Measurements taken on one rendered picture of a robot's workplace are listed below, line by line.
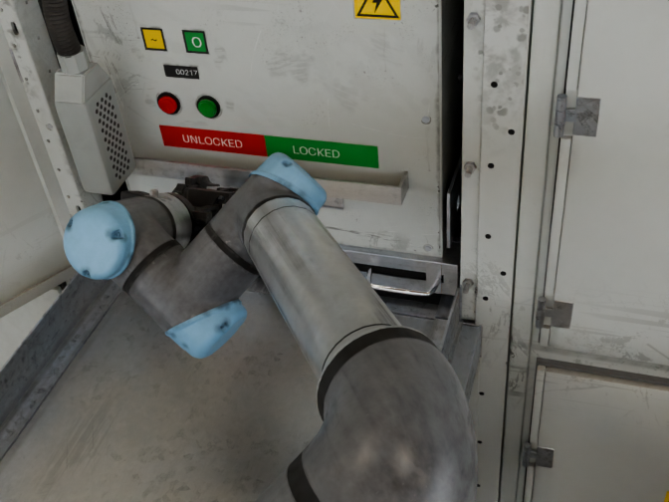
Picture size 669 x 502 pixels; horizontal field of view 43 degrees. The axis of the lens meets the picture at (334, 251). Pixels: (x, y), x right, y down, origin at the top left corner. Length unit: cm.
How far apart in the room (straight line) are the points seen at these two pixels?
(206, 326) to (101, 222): 14
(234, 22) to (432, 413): 68
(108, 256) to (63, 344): 45
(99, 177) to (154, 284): 35
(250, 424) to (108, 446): 18
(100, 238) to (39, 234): 54
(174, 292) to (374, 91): 38
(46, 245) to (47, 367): 23
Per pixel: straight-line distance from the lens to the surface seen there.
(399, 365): 54
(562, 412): 129
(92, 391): 122
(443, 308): 123
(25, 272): 141
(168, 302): 86
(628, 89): 94
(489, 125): 101
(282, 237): 74
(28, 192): 135
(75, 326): 132
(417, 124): 108
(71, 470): 114
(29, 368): 125
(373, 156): 112
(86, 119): 113
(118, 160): 119
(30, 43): 122
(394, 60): 104
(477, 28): 95
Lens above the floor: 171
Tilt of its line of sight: 40 degrees down
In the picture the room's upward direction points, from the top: 6 degrees counter-clockwise
